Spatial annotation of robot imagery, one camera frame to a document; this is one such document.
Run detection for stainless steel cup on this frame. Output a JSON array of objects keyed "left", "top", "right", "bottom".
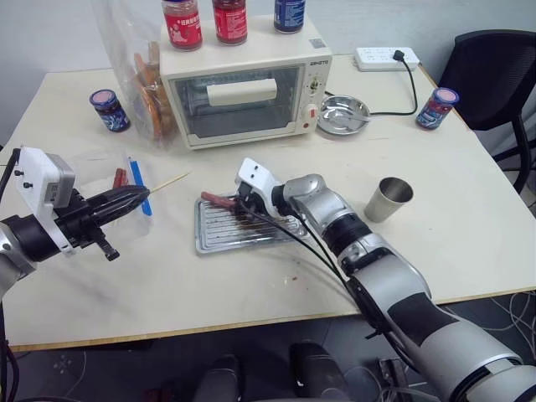
[{"left": 363, "top": 176, "right": 415, "bottom": 224}]

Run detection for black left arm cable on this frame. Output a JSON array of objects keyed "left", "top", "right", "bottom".
[{"left": 0, "top": 147, "right": 23, "bottom": 198}]

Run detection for dark rounded shape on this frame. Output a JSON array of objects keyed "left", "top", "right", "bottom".
[
  {"left": 287, "top": 340, "right": 349, "bottom": 402},
  {"left": 195, "top": 353, "right": 253, "bottom": 402}
]

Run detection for black office chair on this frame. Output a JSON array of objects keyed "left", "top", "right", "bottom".
[{"left": 436, "top": 29, "right": 536, "bottom": 194}]

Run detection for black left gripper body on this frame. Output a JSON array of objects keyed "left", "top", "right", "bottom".
[{"left": 53, "top": 188, "right": 121, "bottom": 262}]

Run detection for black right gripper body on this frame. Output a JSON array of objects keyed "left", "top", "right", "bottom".
[{"left": 235, "top": 183, "right": 271, "bottom": 219}]

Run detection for cream white toaster oven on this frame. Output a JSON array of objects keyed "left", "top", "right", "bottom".
[{"left": 160, "top": 15, "right": 334, "bottom": 152}]

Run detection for metal spoon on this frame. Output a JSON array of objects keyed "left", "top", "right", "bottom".
[{"left": 329, "top": 109, "right": 373, "bottom": 123}]

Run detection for thin wooden skewer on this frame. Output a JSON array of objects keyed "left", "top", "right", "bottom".
[{"left": 147, "top": 172, "right": 192, "bottom": 194}]

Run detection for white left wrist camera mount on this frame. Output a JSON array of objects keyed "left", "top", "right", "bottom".
[{"left": 11, "top": 146, "right": 77, "bottom": 256}]

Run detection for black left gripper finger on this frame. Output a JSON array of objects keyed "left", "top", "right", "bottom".
[
  {"left": 88, "top": 193, "right": 150, "bottom": 227},
  {"left": 85, "top": 185, "right": 150, "bottom": 210}
]

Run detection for red jar with figure label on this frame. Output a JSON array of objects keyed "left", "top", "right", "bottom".
[{"left": 162, "top": 0, "right": 204, "bottom": 53}]

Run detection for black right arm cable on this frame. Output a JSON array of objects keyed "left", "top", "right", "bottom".
[{"left": 245, "top": 211, "right": 422, "bottom": 374}]

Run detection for ribbed metal baking tray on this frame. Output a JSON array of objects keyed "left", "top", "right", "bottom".
[{"left": 193, "top": 193, "right": 312, "bottom": 256}]

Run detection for clear zip bag blue strip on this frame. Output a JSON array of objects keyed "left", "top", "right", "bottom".
[{"left": 73, "top": 148, "right": 155, "bottom": 238}]

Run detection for white power strip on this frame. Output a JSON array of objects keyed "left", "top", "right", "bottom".
[{"left": 354, "top": 46, "right": 420, "bottom": 73}]

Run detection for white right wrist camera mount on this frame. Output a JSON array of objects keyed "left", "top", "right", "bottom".
[{"left": 234, "top": 157, "right": 281, "bottom": 219}]

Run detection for tall clear plastic bag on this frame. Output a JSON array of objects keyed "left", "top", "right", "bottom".
[{"left": 92, "top": 0, "right": 182, "bottom": 150}]

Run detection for blue jar with dark lid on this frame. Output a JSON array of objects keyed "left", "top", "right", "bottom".
[{"left": 273, "top": 0, "right": 306, "bottom": 34}]

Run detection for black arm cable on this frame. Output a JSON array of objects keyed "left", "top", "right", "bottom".
[
  {"left": 0, "top": 147, "right": 23, "bottom": 198},
  {"left": 245, "top": 211, "right": 422, "bottom": 374}
]

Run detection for blue jar with pink lid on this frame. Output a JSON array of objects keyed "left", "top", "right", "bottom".
[
  {"left": 88, "top": 88, "right": 131, "bottom": 133},
  {"left": 415, "top": 86, "right": 459, "bottom": 131}
]

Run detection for round stainless steel dish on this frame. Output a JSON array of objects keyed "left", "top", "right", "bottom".
[{"left": 315, "top": 94, "right": 372, "bottom": 137}]

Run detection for red jar with text label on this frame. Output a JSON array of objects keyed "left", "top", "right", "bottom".
[{"left": 211, "top": 0, "right": 250, "bottom": 45}]

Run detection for white floor cables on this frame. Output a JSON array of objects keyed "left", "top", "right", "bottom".
[{"left": 487, "top": 291, "right": 536, "bottom": 336}]

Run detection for brown bread slices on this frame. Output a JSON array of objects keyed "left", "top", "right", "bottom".
[{"left": 132, "top": 40, "right": 177, "bottom": 142}]

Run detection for reddish brown sausage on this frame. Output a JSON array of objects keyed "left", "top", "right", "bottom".
[{"left": 200, "top": 191, "right": 240, "bottom": 209}]

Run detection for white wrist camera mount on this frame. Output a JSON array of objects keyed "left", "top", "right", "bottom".
[
  {"left": 234, "top": 157, "right": 281, "bottom": 219},
  {"left": 11, "top": 146, "right": 77, "bottom": 256}
]

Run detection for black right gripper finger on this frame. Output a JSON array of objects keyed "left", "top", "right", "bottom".
[{"left": 234, "top": 203, "right": 263, "bottom": 227}]

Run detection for black plug with cable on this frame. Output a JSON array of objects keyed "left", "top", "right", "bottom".
[{"left": 367, "top": 49, "right": 420, "bottom": 116}]

